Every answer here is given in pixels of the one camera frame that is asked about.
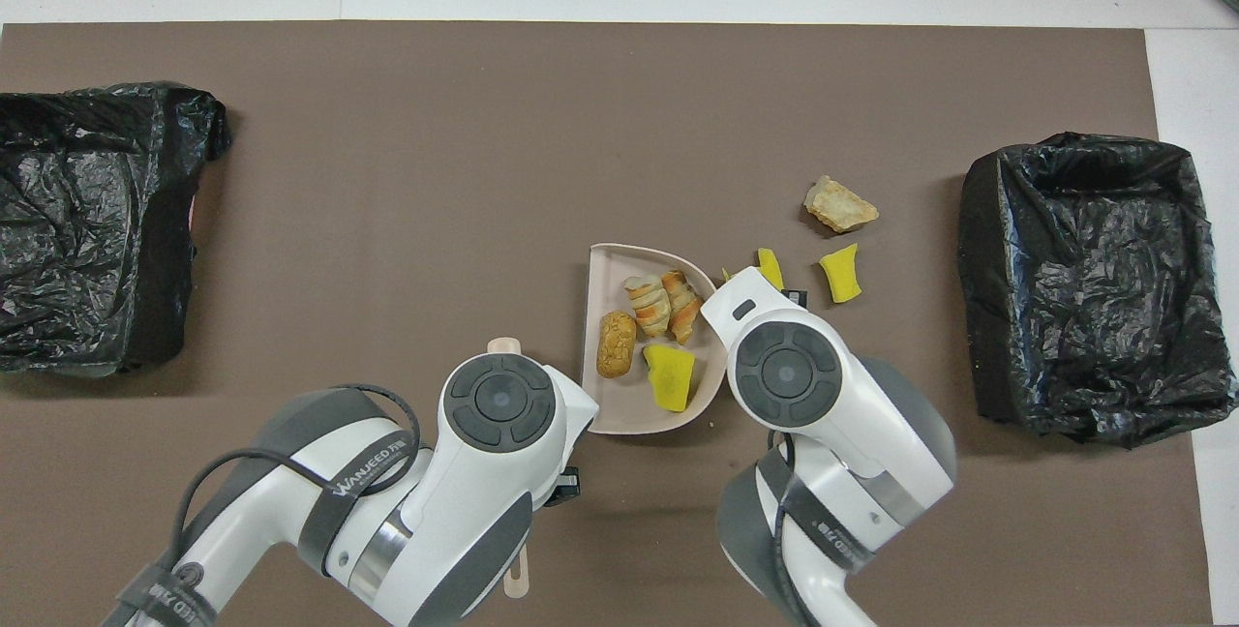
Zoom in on notched yellow sponge piece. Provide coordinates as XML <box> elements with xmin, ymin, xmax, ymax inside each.
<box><xmin>721</xmin><ymin>248</ymin><xmax>785</xmax><ymax>291</ymax></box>

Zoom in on curved yellow sponge piece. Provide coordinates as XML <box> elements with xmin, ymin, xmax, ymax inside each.
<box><xmin>819</xmin><ymin>242</ymin><xmax>862</xmax><ymax>305</ymax></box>

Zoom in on beige plastic dustpan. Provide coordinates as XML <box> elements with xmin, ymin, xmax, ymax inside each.
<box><xmin>581</xmin><ymin>242</ymin><xmax>729</xmax><ymax>435</ymax></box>

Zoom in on large pale bread chunk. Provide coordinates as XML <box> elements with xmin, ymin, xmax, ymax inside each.
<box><xmin>803</xmin><ymin>175</ymin><xmax>881</xmax><ymax>234</ymax></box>

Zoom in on tan bread piece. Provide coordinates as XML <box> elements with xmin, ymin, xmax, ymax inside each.
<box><xmin>661</xmin><ymin>270</ymin><xmax>705</xmax><ymax>345</ymax></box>

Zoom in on yellow sponge chunk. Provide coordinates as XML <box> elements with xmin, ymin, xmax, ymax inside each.
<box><xmin>643</xmin><ymin>343</ymin><xmax>696</xmax><ymax>413</ymax></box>

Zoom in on pale cream bread piece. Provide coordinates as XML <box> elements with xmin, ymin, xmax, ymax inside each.
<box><xmin>622</xmin><ymin>274</ymin><xmax>672</xmax><ymax>338</ymax></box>

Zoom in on brown round bread roll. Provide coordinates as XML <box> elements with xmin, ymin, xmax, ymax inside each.
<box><xmin>595</xmin><ymin>311</ymin><xmax>638</xmax><ymax>379</ymax></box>

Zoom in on beige hand brush black bristles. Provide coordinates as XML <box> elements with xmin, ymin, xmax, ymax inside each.
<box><xmin>487</xmin><ymin>337</ymin><xmax>532</xmax><ymax>599</ymax></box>

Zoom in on black bag lined bin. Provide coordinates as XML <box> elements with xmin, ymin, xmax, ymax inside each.
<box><xmin>958</xmin><ymin>132</ymin><xmax>1239</xmax><ymax>450</ymax></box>
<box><xmin>0</xmin><ymin>80</ymin><xmax>233</xmax><ymax>378</ymax></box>

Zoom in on brown table mat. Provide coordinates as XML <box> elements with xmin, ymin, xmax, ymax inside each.
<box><xmin>0</xmin><ymin>20</ymin><xmax>1214</xmax><ymax>627</ymax></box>

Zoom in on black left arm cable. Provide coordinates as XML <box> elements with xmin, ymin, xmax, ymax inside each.
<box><xmin>169</xmin><ymin>383</ymin><xmax>422</xmax><ymax>599</ymax></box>

